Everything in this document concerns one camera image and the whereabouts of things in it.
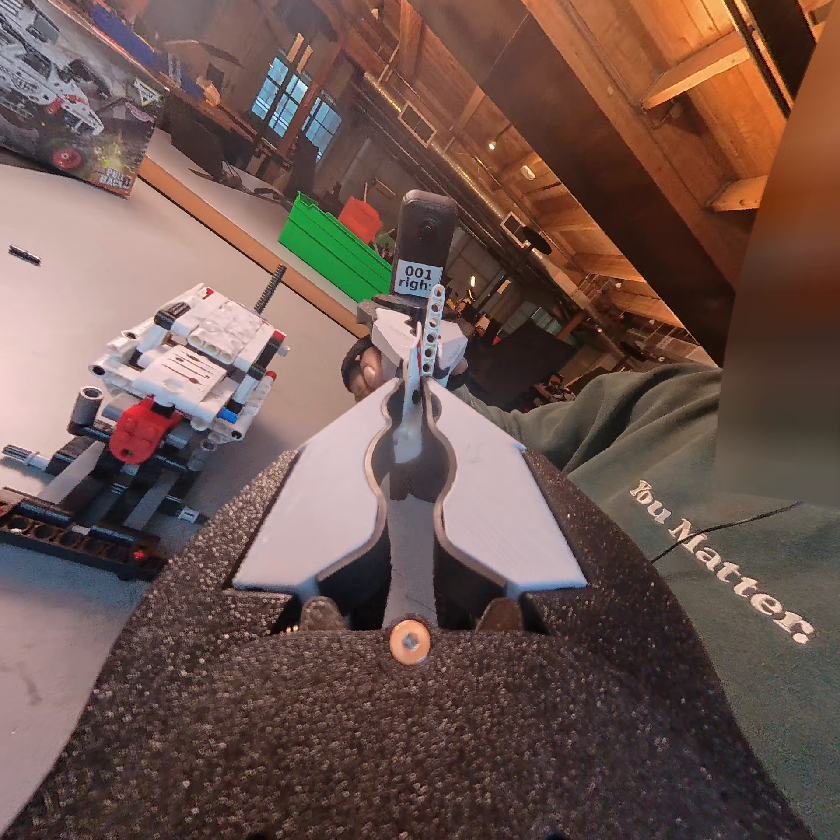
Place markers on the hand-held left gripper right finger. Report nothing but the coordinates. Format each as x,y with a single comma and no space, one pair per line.
505,512

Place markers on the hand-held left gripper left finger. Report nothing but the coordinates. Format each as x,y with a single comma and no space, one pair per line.
315,519

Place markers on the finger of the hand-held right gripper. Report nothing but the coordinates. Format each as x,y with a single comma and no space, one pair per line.
452,348
391,344

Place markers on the small white beam part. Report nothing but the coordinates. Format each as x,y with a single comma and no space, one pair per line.
423,361

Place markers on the white brick-built truck model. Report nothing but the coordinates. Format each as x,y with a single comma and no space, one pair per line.
171,381

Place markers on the person's right forearm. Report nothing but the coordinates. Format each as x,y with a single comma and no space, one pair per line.
538,420

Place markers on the grey desk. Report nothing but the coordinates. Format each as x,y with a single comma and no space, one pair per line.
79,315

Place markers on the person's right hand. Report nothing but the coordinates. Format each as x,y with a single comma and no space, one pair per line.
361,374

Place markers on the red storage bin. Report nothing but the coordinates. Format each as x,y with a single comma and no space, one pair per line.
361,217

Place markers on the black office chair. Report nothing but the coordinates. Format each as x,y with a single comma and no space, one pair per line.
525,361

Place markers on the green storage bin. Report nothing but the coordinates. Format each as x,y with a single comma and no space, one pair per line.
335,250

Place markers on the paned window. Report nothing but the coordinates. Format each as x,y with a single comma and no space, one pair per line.
295,105

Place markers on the green sweatshirt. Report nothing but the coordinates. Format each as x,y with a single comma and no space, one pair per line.
683,525

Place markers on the wood-edged grey table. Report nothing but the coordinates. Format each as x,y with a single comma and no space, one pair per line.
210,197

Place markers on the loose small building parts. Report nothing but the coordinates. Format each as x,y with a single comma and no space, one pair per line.
24,255

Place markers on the toy truck set box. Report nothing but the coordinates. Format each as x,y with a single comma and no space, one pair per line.
66,92

